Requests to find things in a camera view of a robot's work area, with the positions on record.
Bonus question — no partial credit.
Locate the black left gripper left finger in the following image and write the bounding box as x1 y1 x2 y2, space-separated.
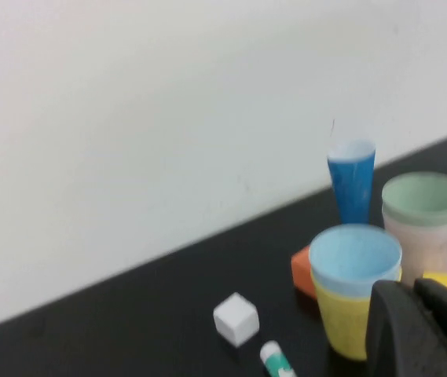
365 279 447 377

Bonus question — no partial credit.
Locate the light blue plastic cup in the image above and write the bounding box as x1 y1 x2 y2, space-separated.
308 224 404 298

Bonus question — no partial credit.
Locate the green plastic cup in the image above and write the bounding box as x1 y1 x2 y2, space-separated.
381 171 447 229

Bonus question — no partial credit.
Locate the yellow cube block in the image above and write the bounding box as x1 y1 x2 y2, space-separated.
422 272 447 298

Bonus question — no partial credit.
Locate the yellow plastic cup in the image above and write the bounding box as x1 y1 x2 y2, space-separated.
311 269 404 361

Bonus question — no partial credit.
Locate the pink plastic cup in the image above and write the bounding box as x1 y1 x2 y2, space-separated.
382 207 447 288

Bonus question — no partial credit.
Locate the orange cube block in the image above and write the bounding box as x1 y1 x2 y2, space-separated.
290 243 319 304

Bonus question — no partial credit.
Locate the green and white glue stick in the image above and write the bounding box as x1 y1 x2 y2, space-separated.
259 340 299 377

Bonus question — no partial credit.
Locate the tall blue paper cone cup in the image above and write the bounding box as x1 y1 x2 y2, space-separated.
326 139 377 227

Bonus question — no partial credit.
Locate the white cube block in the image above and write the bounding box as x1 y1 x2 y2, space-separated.
212 291 261 349

